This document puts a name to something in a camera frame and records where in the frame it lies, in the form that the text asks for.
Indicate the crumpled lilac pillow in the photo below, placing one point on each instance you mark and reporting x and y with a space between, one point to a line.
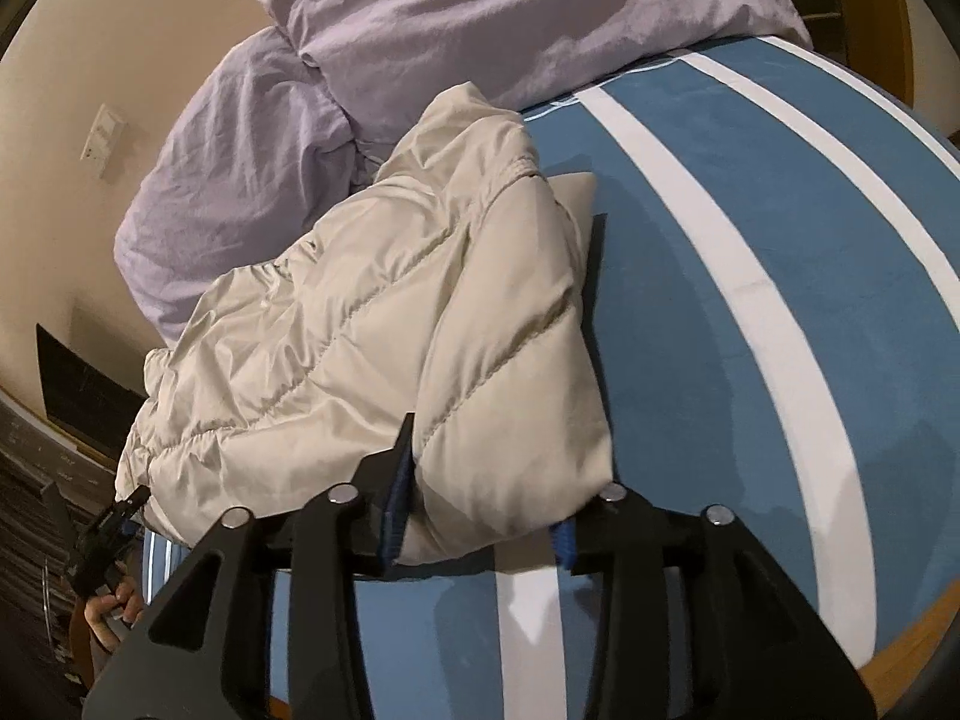
240 180

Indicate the beige puffer jacket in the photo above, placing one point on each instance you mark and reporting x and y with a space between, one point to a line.
360 345

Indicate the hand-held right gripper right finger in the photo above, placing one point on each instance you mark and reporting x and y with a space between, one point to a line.
564 540

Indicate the black flat screen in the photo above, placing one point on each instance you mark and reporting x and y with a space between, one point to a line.
82 390

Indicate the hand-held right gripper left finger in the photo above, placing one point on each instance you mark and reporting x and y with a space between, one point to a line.
394 514

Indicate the blue white striped bed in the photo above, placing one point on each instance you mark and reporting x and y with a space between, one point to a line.
712 277

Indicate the dark patterned cabinet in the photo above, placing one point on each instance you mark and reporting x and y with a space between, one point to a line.
37 525

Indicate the white wall switch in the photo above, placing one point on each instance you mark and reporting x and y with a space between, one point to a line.
111 124

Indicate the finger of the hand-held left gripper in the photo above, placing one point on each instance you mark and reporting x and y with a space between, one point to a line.
129 504

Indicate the white wall socket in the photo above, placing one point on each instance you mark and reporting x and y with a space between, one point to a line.
96 159

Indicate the large lilac pillow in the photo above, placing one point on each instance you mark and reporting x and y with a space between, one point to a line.
525 22

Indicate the person's left hand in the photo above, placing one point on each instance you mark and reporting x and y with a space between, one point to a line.
112 615

